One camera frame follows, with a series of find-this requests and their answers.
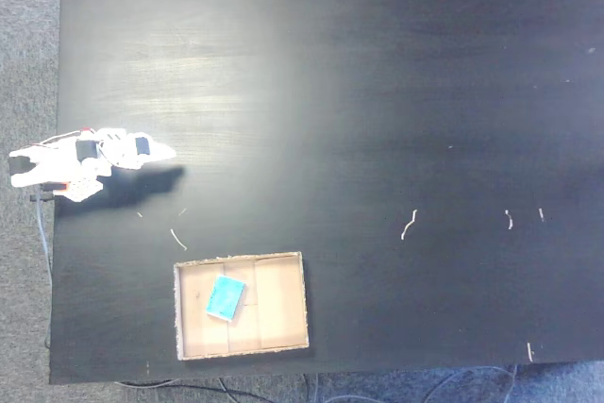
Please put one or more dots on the thin curved pale scrap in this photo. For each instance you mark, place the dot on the thin curved pale scrap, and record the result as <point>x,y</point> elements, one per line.
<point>178,239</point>

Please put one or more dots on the long curved pale scrap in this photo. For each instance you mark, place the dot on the long curved pale scrap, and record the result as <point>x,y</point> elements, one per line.
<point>408,226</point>

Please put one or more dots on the open cardboard box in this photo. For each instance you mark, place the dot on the open cardboard box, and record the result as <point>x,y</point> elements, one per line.
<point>278,306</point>

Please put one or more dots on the green block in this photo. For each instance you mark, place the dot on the green block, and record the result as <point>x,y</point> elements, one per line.
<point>225,298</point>

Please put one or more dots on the short hooked pale scrap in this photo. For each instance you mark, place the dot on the short hooked pale scrap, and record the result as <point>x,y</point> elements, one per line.
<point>509,220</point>

